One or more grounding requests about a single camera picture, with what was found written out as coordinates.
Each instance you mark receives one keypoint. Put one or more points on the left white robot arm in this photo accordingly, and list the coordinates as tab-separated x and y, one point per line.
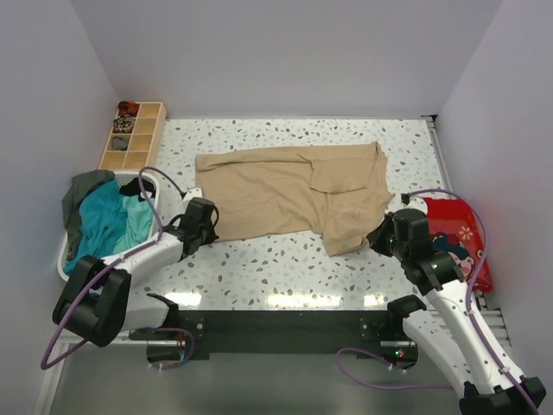
95	303

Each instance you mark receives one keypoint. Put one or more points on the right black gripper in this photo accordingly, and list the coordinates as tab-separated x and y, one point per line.
375	237

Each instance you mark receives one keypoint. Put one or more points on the dark patterned item in organizer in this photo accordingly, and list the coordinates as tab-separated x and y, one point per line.
123	125

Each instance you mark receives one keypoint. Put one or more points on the orange black item in organizer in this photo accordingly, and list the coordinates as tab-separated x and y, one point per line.
128	109

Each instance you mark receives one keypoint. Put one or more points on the grey item in organizer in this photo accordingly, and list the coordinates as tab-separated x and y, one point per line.
119	143

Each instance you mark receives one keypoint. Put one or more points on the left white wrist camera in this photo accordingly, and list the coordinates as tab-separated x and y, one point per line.
192	193

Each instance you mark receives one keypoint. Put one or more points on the black garment with white tag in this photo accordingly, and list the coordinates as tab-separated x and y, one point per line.
133	189

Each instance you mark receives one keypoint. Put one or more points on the light mint t shirt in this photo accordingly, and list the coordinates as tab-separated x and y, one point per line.
138	224

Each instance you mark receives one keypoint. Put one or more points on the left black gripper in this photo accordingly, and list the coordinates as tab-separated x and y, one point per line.
210	236

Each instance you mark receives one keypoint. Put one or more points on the wooden compartment organizer box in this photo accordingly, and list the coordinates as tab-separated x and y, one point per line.
144	139

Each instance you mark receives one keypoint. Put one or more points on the teal blue t shirt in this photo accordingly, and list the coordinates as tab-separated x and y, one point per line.
103	222

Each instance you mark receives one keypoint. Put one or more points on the dark grey t shirt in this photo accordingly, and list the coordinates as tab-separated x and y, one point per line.
81	186

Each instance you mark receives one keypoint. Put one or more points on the beige t shirt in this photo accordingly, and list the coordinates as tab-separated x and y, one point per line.
337	191

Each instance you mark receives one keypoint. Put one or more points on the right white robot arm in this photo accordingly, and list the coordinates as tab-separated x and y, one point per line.
445	323

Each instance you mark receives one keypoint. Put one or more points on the red cartoon folded t shirt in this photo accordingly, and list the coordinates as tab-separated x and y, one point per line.
454	230

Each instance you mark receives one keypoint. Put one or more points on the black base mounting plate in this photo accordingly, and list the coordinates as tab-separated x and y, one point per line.
279	332

